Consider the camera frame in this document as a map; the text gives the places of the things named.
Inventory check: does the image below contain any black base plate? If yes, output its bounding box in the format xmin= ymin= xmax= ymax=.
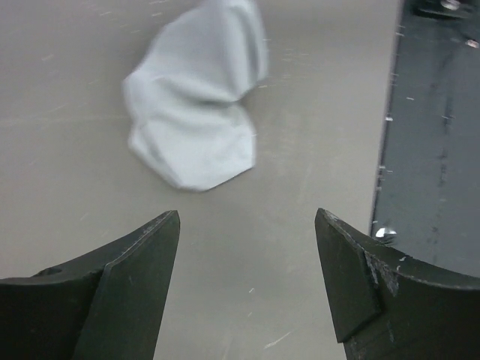
xmin=370 ymin=1 xmax=479 ymax=276

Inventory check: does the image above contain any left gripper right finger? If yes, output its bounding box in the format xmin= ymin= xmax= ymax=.
xmin=315 ymin=208 xmax=479 ymax=360

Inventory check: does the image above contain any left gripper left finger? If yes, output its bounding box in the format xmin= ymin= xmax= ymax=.
xmin=1 ymin=211 xmax=180 ymax=360

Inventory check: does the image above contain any grey underwear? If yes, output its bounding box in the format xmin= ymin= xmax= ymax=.
xmin=122 ymin=1 xmax=269 ymax=192

